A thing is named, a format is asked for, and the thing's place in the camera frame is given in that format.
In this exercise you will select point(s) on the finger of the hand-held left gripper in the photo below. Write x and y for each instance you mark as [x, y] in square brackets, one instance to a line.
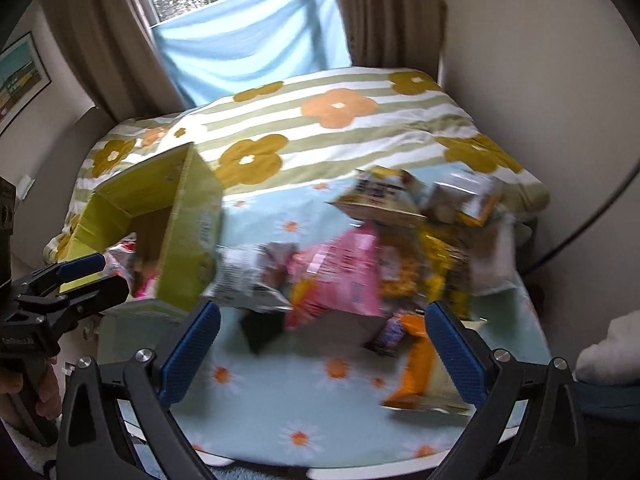
[80, 266]
[102, 292]

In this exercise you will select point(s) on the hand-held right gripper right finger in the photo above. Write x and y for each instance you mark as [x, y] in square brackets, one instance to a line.
[455, 355]

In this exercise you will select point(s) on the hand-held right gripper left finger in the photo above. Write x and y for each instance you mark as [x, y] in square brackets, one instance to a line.
[192, 350]

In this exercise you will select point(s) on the orange snack packet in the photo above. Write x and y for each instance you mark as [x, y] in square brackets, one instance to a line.
[417, 360]

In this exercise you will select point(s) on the red white snack packet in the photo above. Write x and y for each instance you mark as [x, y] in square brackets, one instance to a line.
[122, 255]

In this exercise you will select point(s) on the small colourful snack packet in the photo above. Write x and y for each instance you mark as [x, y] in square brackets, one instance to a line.
[392, 335]

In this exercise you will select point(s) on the green cardboard box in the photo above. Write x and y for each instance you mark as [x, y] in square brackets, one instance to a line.
[195, 240]

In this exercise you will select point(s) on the pink snack packet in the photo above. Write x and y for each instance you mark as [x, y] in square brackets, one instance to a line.
[340, 270]

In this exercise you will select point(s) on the white yellow snack packet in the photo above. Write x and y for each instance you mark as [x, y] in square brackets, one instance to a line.
[470, 195]

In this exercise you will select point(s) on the person's left hand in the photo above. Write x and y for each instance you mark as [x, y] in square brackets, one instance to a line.
[47, 395]

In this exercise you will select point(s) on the light blue daisy sheet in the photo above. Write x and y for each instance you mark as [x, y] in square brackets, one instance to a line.
[280, 400]

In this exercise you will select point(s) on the white cloth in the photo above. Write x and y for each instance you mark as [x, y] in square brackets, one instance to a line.
[615, 355]

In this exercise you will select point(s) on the dark teal cloth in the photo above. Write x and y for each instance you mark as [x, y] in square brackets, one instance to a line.
[610, 400]

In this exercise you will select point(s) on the brown curtain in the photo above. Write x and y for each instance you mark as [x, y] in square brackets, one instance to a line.
[390, 10]
[110, 45]

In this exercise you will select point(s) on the striped floral duvet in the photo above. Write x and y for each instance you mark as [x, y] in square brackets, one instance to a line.
[350, 150]

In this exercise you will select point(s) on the light blue window cloth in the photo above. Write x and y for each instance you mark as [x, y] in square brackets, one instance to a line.
[250, 45]

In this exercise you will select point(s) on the white wall outlet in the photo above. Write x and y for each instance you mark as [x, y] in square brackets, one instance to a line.
[24, 185]

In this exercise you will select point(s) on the framed wall picture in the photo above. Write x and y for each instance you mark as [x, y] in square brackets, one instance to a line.
[20, 75]

